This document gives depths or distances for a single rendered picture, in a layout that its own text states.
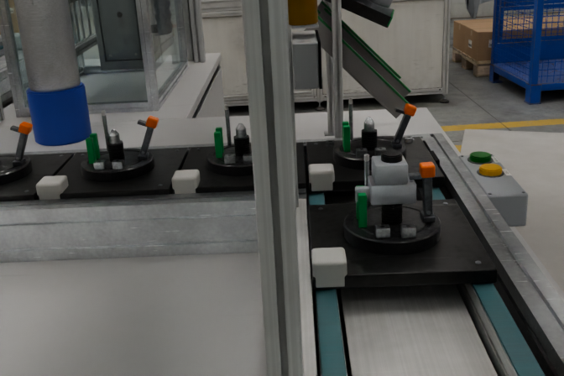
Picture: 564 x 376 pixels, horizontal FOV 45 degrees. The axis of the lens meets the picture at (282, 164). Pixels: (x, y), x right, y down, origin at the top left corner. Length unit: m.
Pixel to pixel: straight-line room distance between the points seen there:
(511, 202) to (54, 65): 1.24
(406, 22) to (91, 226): 4.35
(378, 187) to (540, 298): 0.25
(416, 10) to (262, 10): 4.91
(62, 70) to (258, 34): 1.48
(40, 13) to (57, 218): 0.79
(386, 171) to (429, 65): 4.53
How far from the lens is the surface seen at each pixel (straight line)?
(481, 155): 1.34
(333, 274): 0.90
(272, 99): 0.49
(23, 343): 1.07
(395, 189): 0.96
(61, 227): 1.26
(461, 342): 0.88
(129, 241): 1.23
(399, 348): 0.86
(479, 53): 6.42
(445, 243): 0.99
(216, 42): 5.26
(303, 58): 1.01
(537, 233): 1.31
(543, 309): 0.88
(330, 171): 1.20
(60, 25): 1.92
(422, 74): 5.47
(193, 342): 0.99
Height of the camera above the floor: 1.41
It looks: 20 degrees down
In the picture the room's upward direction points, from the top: 3 degrees counter-clockwise
